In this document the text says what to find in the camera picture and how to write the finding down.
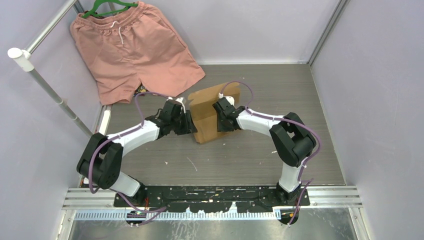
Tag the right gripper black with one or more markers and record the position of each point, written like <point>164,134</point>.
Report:
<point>220,128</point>

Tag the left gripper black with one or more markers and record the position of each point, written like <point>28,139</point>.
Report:
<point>189,127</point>

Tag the brown cardboard box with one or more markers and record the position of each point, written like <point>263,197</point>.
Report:
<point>203,114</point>

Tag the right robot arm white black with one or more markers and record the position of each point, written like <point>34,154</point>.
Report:
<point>293,141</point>

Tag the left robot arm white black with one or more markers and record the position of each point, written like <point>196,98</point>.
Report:
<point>102,157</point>

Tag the small colourful object under shorts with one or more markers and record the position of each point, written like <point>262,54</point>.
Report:
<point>140,89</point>

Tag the pink shorts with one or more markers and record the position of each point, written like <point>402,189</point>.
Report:
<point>136,48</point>

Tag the green clothes hanger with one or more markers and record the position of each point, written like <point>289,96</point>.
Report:
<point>104,8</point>

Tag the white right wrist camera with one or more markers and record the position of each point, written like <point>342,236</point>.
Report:
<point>229,98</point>

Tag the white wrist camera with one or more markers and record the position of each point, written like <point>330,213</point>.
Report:
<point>180,100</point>
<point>229,98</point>

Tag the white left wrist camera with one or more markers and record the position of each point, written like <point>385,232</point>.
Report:
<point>180,100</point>

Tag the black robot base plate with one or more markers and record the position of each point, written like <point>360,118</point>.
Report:
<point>247,199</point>

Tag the slotted aluminium rail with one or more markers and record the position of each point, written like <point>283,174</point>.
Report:
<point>127,214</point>

